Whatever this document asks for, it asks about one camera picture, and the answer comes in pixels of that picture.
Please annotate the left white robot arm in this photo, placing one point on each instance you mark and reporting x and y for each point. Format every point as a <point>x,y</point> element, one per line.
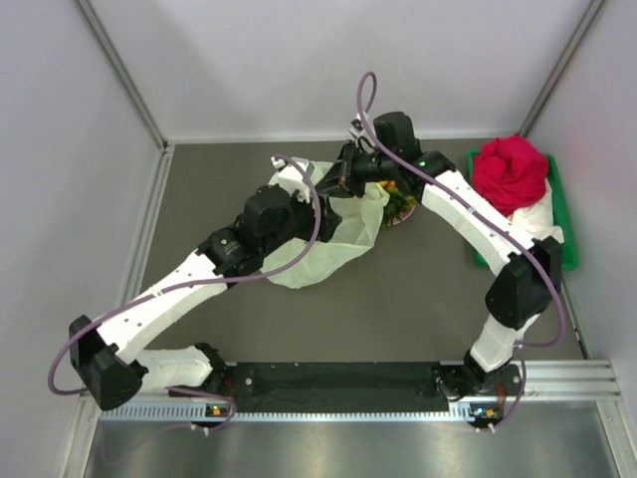
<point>210,270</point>

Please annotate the green plastic tray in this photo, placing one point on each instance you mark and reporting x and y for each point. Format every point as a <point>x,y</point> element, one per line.
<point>561,217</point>

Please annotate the aluminium frame rail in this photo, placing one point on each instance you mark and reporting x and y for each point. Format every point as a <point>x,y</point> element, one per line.
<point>112,380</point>

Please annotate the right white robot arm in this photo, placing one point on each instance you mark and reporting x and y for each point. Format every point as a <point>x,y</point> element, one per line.
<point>527,271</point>

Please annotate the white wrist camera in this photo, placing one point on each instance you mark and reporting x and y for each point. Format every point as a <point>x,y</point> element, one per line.
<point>360,127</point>
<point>290,179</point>

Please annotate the toy pineapple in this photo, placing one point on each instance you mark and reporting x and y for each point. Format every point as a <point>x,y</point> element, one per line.
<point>397,202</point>

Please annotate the yellow orange fruit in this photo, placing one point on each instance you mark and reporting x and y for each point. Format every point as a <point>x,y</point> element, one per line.
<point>388,185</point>

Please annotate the red cloth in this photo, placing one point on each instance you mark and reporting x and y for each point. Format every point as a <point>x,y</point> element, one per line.
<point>510,173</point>

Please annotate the white cloth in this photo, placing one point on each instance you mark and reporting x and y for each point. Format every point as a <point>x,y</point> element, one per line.
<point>537,219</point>

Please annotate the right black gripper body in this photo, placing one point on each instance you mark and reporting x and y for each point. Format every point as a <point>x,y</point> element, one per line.
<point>358,169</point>

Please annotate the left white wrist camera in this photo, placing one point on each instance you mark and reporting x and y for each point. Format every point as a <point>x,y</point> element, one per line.
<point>290,179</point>

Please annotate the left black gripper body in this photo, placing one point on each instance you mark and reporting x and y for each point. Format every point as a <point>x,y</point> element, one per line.
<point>300,219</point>

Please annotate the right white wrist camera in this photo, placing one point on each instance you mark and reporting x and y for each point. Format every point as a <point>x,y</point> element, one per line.
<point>360,127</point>

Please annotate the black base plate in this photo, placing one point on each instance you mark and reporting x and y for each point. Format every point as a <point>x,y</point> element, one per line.
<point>342,387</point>

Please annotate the pale green plastic bag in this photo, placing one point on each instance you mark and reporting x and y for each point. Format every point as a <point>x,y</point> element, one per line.
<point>353,237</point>

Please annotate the pink plate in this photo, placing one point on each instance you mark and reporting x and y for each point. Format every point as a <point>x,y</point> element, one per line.
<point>398,218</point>

